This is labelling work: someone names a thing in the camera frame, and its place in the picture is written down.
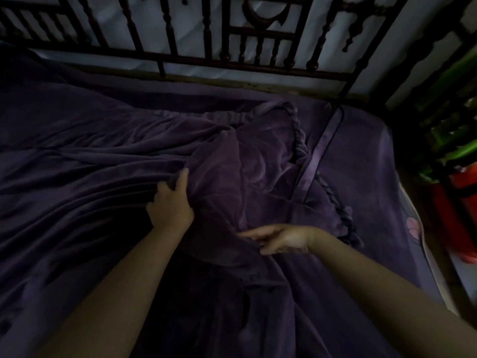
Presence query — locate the dark wooden bed frame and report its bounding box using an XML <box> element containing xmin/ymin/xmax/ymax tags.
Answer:
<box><xmin>0</xmin><ymin>0</ymin><xmax>477</xmax><ymax>112</ymax></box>

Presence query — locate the purple ruffled velvet blanket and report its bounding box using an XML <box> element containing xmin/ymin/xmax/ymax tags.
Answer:
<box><xmin>0</xmin><ymin>52</ymin><xmax>367</xmax><ymax>358</ymax></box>

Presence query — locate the person's left hand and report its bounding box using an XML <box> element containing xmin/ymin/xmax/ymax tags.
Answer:
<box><xmin>146</xmin><ymin>168</ymin><xmax>195</xmax><ymax>235</ymax></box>

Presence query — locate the person's left forearm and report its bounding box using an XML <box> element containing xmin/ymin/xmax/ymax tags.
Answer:
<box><xmin>33</xmin><ymin>227</ymin><xmax>187</xmax><ymax>358</ymax></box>

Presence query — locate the red plastic container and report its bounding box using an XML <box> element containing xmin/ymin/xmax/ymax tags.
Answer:
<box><xmin>430</xmin><ymin>164</ymin><xmax>477</xmax><ymax>264</ymax></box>

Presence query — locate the green plastic object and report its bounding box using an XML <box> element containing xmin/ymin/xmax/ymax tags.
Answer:
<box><xmin>415</xmin><ymin>46</ymin><xmax>477</xmax><ymax>184</ymax></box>

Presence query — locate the purple bed sheet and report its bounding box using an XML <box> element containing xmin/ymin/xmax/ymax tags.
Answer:
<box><xmin>0</xmin><ymin>45</ymin><xmax>446</xmax><ymax>317</ymax></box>

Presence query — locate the person's right hand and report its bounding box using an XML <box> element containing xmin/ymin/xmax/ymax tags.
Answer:
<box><xmin>237</xmin><ymin>224</ymin><xmax>318</xmax><ymax>256</ymax></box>

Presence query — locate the person's right forearm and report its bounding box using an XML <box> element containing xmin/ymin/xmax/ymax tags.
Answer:
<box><xmin>309</xmin><ymin>226</ymin><xmax>477</xmax><ymax>358</ymax></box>

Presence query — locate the floral print mattress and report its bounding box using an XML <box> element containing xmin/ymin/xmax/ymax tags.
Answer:
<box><xmin>397</xmin><ymin>180</ymin><xmax>461</xmax><ymax>317</ymax></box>

